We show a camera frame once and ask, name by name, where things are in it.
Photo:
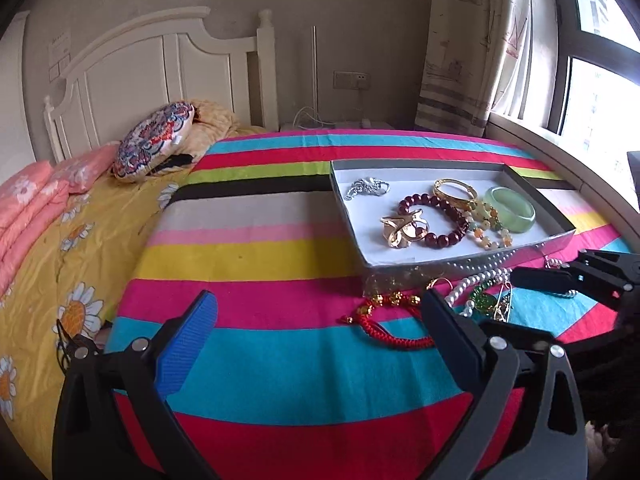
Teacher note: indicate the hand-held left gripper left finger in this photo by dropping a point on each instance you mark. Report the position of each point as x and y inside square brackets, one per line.
[192, 340]

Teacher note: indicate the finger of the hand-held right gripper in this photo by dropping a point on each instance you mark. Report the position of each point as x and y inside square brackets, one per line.
[540, 280]

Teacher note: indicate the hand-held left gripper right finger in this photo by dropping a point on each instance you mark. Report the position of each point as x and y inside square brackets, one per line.
[450, 340]

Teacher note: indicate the green pendant ornament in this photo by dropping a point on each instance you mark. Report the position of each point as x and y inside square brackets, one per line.
[482, 301]

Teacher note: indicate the green jade bangle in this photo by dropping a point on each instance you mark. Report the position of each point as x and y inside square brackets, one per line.
[520, 222]

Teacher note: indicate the gold brooch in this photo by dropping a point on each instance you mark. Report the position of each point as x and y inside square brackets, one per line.
[405, 232]

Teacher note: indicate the gold bangle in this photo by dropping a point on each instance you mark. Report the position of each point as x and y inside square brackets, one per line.
[442, 190]

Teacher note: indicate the grey cardboard box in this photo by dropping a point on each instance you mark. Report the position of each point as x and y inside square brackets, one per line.
[360, 215]

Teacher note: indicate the person's right forearm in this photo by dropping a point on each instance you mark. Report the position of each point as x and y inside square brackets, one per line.
[615, 385]

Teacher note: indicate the striped blanket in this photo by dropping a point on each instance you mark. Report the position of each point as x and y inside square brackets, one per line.
[275, 270]

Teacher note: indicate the white window sill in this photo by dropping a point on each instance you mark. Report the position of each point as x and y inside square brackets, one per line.
[550, 150]

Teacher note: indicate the yellow daisy bed sheet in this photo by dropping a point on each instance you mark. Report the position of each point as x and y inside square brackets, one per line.
[100, 240]

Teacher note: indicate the black cloth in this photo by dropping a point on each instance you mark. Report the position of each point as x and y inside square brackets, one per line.
[175, 161]

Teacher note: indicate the window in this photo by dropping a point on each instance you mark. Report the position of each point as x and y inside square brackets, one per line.
[600, 95]

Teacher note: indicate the pink floral folded quilt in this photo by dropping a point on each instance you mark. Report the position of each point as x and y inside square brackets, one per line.
[30, 220]

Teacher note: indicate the embroidered cushion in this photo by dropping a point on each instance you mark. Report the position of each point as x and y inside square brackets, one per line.
[150, 140]

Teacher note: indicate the pink floral pillow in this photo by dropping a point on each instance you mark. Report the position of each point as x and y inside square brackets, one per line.
[85, 165]

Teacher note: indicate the printed curtain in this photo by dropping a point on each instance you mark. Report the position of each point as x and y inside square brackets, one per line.
[465, 60]

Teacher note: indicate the white nightstand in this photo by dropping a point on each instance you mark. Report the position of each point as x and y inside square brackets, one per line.
[340, 125]

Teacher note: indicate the white bed headboard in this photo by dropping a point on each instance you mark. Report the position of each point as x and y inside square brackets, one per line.
[200, 70]

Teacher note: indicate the wall socket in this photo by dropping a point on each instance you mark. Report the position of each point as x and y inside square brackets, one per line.
[350, 80]

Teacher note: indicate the white wall conduit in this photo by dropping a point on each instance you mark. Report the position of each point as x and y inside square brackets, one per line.
[313, 70]

